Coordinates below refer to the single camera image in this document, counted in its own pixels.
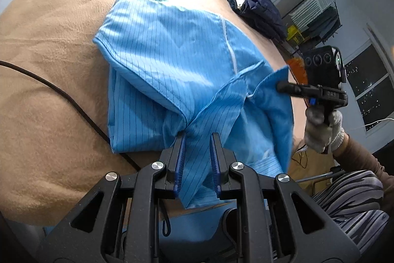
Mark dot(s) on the person's striped pants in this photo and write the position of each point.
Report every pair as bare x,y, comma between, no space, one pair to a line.
347,198

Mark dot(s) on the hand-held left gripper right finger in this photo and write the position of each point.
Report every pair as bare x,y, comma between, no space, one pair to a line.
215,164

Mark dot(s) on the brown blanket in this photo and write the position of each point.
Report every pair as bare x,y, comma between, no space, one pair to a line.
55,96

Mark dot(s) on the folded navy puffer jacket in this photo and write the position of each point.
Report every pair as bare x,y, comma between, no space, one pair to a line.
258,1

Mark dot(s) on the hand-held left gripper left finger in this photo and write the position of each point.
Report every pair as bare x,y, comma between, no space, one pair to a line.
180,164

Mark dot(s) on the dark grey hanging jacket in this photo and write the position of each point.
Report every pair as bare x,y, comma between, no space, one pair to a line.
321,22

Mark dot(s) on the person's right forearm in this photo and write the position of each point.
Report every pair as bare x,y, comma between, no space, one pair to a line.
366,158

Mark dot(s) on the person's right hand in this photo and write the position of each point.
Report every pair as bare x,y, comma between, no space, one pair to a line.
321,130

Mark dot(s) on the blue pinstriped work jacket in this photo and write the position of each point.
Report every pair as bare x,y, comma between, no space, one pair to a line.
172,65

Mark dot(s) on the yellow crate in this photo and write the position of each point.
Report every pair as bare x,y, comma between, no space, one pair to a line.
294,33

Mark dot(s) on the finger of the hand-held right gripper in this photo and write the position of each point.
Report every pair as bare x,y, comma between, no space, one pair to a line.
294,89

